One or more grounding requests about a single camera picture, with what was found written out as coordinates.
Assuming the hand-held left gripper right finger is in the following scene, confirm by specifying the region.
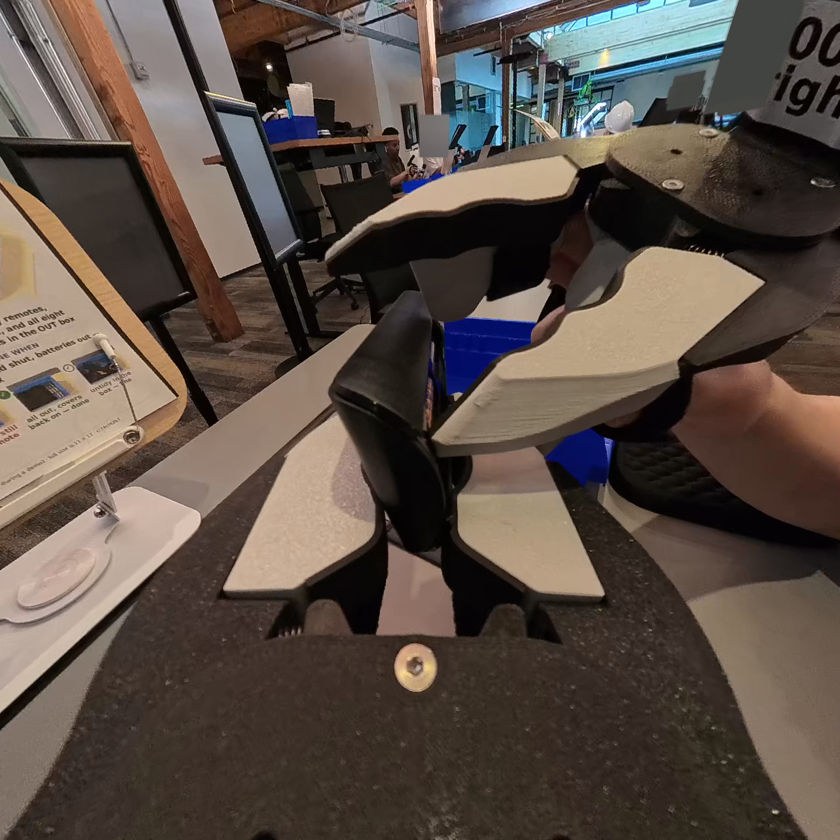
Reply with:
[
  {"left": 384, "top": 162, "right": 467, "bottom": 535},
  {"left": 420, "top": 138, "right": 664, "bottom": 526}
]
[{"left": 440, "top": 447, "right": 607, "bottom": 637}]

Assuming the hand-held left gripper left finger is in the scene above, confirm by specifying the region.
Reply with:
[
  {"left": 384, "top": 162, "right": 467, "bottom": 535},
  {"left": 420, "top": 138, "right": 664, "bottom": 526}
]
[{"left": 224, "top": 418, "right": 392, "bottom": 637}]

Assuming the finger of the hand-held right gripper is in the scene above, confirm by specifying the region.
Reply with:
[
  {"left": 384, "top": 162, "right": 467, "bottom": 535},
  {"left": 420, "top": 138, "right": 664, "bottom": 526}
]
[
  {"left": 430, "top": 246, "right": 766, "bottom": 458},
  {"left": 325, "top": 154, "right": 582, "bottom": 299}
]

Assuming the black remote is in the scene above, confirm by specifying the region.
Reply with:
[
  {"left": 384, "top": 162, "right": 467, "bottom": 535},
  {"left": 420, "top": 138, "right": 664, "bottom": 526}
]
[{"left": 329, "top": 292, "right": 464, "bottom": 552}]

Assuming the person's right forearm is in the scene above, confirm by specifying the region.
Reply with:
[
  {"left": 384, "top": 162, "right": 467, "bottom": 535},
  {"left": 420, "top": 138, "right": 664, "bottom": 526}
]
[{"left": 716, "top": 381, "right": 840, "bottom": 540}]

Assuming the person's right hand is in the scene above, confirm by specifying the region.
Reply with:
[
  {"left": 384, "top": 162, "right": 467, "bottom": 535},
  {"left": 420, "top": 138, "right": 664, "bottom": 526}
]
[{"left": 531, "top": 216, "right": 784, "bottom": 458}]

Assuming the black office chair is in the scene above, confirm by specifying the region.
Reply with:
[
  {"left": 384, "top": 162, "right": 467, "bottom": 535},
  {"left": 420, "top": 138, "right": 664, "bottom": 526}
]
[{"left": 319, "top": 176, "right": 422, "bottom": 324}]

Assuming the blue plastic bin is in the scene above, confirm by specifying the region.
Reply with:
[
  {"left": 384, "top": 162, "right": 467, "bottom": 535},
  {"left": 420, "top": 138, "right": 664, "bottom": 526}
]
[{"left": 440, "top": 318, "right": 613, "bottom": 488}]

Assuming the wooden background desk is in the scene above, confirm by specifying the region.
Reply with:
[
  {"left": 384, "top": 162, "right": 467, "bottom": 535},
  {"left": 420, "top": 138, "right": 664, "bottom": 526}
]
[{"left": 203, "top": 133, "right": 403, "bottom": 169}]

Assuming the blue storage box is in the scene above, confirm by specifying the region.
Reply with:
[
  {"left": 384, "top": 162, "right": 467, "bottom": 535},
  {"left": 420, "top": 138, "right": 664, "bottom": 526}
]
[{"left": 264, "top": 116, "right": 321, "bottom": 144}]

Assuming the black display panel stand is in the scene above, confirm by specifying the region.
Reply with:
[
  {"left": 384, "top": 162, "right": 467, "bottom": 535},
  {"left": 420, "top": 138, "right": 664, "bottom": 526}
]
[{"left": 203, "top": 91, "right": 317, "bottom": 361}]

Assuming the instruction sheet on stand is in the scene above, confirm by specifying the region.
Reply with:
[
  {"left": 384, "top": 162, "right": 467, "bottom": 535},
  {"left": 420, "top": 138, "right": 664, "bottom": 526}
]
[{"left": 0, "top": 178, "right": 202, "bottom": 719}]

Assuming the black pole stand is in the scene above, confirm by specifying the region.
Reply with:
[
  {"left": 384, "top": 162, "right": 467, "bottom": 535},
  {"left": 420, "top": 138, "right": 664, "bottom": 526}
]
[{"left": 162, "top": 0, "right": 224, "bottom": 132}]

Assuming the wooden pillar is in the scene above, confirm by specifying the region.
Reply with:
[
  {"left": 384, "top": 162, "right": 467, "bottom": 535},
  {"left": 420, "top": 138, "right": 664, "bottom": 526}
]
[{"left": 46, "top": 0, "right": 245, "bottom": 343}]

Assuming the black floor sign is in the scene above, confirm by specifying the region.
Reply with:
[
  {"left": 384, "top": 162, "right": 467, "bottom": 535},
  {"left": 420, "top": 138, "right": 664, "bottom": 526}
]
[{"left": 0, "top": 137, "right": 219, "bottom": 426}]

